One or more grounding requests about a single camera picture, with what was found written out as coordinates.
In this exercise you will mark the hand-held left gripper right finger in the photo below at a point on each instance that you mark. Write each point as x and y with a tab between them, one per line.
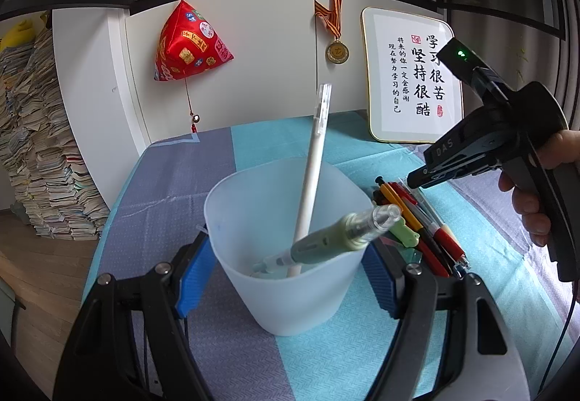
378	285

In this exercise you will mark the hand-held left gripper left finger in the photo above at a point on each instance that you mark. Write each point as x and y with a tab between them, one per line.
192	281

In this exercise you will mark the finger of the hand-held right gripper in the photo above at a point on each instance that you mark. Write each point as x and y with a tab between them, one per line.
430	177

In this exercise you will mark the yellow black pen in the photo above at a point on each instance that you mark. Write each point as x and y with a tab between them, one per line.
404	209

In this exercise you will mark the light green pen-shaped cutter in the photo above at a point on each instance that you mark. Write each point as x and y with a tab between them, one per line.
403	232

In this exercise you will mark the grey green pen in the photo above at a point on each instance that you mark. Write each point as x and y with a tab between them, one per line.
326	242

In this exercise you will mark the pile of assorted pens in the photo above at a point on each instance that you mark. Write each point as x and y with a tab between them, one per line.
435	247

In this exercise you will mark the red pen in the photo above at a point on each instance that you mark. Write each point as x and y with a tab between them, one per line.
447	243

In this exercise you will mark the translucent white plastic cup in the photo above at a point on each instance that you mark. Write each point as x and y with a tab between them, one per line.
281	297

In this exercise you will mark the white pen with clear cap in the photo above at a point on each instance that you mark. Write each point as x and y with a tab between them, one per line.
312	165

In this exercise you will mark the person's right hand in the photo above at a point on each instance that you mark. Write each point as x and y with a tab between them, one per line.
528	211

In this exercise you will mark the blue grey patchwork tablecloth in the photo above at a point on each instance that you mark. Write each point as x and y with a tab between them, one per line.
181	183

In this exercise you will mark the framed calligraphy board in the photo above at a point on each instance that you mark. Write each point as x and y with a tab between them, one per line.
408	79

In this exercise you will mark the gold medal with striped ribbon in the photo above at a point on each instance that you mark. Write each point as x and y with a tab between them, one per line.
337	52

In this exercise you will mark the tall pile of worn books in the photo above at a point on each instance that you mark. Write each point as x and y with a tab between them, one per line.
40	147

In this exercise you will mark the white bookshelf cabinet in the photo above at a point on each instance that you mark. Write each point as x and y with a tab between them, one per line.
272	43

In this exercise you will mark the red hanging pyramid ornament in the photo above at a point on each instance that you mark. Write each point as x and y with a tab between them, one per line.
190	43

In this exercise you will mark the yellow plush toy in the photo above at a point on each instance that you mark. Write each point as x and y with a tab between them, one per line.
20	32

